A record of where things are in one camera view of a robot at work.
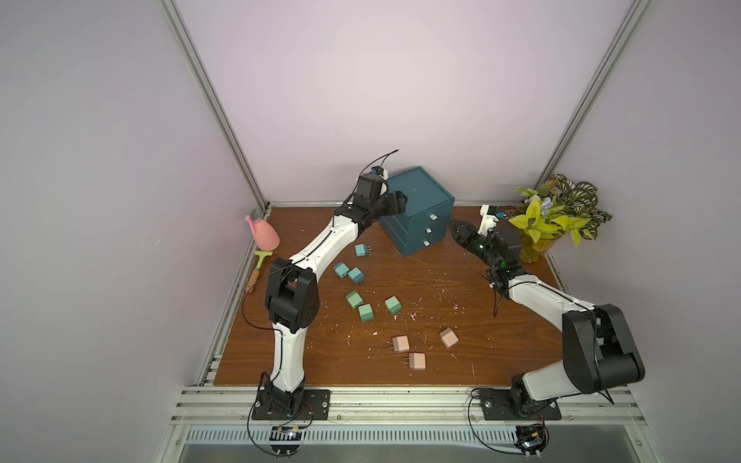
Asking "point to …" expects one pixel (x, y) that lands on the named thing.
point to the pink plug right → (448, 337)
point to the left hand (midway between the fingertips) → (403, 197)
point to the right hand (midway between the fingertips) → (452, 217)
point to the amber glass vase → (530, 251)
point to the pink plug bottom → (417, 361)
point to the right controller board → (532, 438)
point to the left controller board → (285, 433)
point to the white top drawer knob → (433, 216)
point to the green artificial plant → (559, 205)
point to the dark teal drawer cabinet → (426, 218)
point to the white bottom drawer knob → (426, 243)
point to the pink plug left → (400, 343)
